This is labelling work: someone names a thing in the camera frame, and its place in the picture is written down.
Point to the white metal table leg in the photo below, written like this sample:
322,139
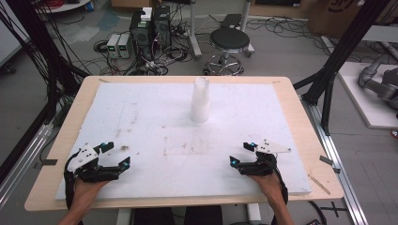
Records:
247,22
194,37

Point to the white foam board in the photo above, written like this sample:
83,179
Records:
175,137

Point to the cardboard box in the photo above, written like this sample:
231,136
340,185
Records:
331,17

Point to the white platform board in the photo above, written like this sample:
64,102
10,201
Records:
366,106

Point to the stack of clear plastic cups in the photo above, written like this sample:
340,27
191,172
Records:
200,103

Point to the black flat device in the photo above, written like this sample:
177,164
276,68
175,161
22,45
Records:
231,21

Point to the small white box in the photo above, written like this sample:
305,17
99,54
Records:
146,14

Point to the person's black trousers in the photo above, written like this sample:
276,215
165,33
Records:
178,216

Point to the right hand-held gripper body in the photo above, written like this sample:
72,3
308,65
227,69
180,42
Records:
269,147

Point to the person's right hand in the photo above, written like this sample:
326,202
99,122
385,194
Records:
270,187

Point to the black computer tower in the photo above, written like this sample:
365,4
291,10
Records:
162,26
140,34

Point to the person's left hand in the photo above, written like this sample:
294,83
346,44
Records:
86,190

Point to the black metal frame post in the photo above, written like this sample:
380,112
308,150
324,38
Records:
40,40
344,43

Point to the aluminium rail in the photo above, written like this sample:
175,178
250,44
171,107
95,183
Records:
22,162
338,162

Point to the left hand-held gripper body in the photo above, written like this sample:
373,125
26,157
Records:
83,157

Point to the thin wooden stick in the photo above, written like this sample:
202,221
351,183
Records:
319,184

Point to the black round stool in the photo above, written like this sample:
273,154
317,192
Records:
229,39

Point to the light wooden table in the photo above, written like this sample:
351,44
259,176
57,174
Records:
316,131

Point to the grey bench power supply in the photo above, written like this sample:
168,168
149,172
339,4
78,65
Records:
112,45
124,46

